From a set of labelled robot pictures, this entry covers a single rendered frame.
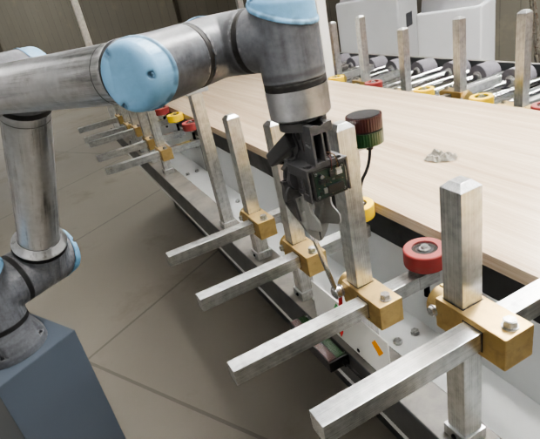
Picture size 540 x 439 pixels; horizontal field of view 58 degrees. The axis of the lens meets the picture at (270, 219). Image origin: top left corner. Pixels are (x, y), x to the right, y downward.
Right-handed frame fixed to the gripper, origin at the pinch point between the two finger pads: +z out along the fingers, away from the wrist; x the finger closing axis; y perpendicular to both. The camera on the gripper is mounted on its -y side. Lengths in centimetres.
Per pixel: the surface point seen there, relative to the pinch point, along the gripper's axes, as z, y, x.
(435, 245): 11.3, 2.8, 22.5
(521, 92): 12, -53, 115
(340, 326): 17.4, 3.8, -0.6
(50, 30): -53, -1023, 29
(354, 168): -8.4, 0.6, 8.8
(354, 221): 1.0, 0.4, 7.3
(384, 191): 11.2, -24.0, 32.0
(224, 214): 25, -76, 6
